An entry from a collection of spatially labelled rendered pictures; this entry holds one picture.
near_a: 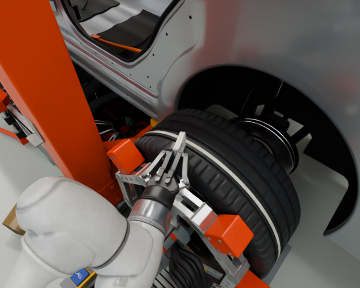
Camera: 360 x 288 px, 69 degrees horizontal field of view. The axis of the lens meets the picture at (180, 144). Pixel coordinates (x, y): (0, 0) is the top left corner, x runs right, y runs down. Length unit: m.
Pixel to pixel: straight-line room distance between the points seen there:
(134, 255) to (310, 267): 1.60
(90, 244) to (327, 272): 1.74
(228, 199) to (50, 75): 0.57
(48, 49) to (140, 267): 0.55
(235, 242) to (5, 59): 0.67
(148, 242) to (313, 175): 1.92
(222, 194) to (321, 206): 1.55
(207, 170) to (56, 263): 0.43
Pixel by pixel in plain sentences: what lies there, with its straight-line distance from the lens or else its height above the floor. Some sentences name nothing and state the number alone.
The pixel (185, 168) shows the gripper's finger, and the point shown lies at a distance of 0.65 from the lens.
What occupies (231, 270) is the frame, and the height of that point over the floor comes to 1.00.
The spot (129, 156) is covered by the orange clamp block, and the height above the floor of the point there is 1.10.
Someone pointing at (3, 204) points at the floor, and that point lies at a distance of 2.35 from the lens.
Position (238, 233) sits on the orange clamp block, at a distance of 0.68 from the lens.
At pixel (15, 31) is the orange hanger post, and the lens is 0.71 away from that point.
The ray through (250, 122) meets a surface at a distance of 1.11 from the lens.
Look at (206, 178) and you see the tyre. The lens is 0.71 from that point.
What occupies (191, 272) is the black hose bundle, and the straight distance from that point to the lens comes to 0.75.
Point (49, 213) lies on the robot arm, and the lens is 0.43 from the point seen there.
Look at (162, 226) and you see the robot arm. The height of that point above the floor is 1.25.
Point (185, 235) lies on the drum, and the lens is 0.94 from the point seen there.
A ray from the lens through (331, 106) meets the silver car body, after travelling 0.79.
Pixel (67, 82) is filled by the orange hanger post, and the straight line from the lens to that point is 0.82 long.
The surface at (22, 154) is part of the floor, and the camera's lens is 2.55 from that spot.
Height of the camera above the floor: 1.78
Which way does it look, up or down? 52 degrees down
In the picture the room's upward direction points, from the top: straight up
